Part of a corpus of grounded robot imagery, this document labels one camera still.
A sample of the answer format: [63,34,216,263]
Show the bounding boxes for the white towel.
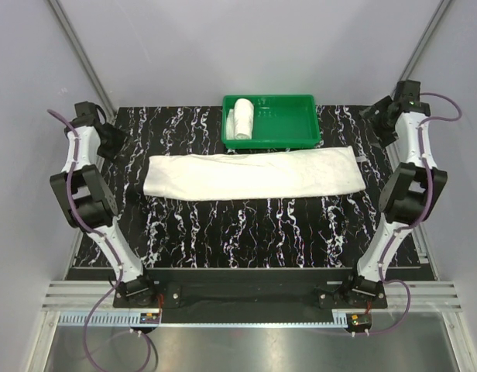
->
[225,98,254,140]
[143,147,365,202]

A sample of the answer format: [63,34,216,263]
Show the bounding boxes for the green plastic tray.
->
[221,95,321,150]

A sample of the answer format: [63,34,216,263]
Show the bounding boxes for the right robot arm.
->
[342,80,448,307]

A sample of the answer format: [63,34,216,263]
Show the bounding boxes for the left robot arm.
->
[47,102,156,308]

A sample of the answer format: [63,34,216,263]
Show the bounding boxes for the black marble pattern mat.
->
[101,105,392,269]

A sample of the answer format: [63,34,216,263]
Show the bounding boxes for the right aluminium frame post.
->
[397,0,454,82]

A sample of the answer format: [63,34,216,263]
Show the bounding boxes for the aluminium frame post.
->
[45,0,117,117]
[397,0,454,82]

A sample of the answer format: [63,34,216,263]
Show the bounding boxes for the left aluminium frame post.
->
[45,0,117,117]

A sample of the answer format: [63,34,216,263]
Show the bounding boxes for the white slotted cable duct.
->
[58,312,160,327]

